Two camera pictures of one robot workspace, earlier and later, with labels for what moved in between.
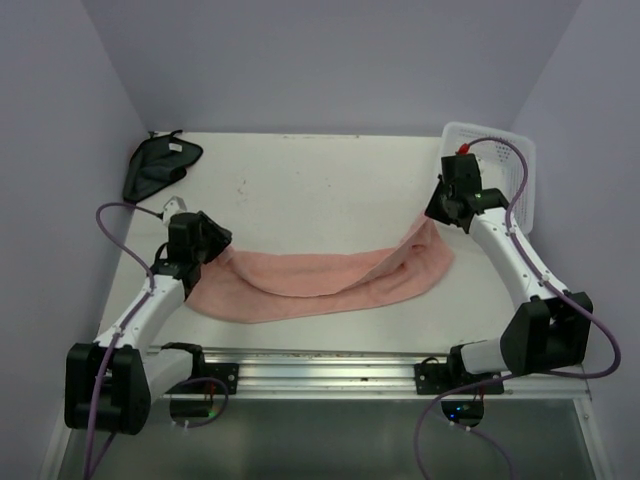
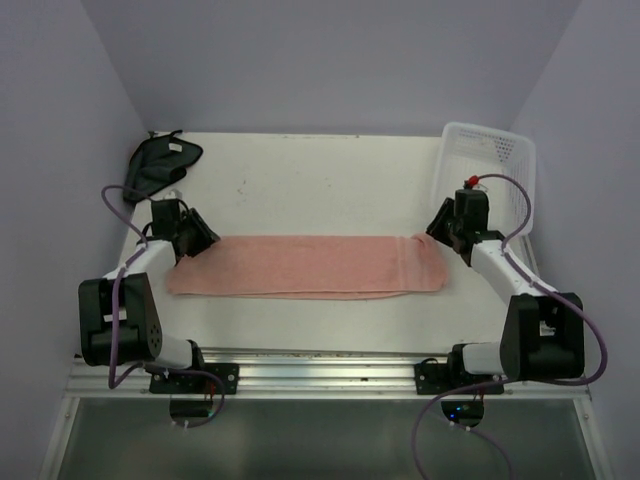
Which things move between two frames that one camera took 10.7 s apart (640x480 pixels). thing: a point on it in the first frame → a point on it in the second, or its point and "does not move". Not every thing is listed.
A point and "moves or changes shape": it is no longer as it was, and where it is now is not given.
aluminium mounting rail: (279, 374) does not move
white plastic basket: (501, 165) does not move
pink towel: (243, 286) moves or changes shape
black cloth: (157, 160) does not move
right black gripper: (432, 208) → (435, 229)
